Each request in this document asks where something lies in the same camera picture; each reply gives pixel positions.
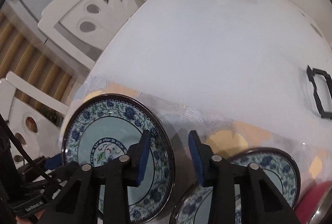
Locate large blue floral plate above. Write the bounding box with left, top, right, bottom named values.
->
left=169, top=148, right=300, bottom=223

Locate red steel bowl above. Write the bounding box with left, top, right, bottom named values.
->
left=295, top=181, right=332, bottom=224

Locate black plastic frame part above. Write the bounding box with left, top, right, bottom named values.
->
left=306, top=64, right=332, bottom=119

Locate fan pattern tablecloth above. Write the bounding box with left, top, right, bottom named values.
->
left=61, top=76, right=331, bottom=223

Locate white chair near left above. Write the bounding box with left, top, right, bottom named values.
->
left=1, top=71, right=69, bottom=159

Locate black cable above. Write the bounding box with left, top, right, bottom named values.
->
left=0, top=113, right=64, bottom=189

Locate white chair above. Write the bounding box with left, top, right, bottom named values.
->
left=38, top=0, right=147, bottom=70
left=1, top=71, right=69, bottom=159

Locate white chair far left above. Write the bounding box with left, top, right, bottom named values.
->
left=38, top=0, right=147, bottom=70

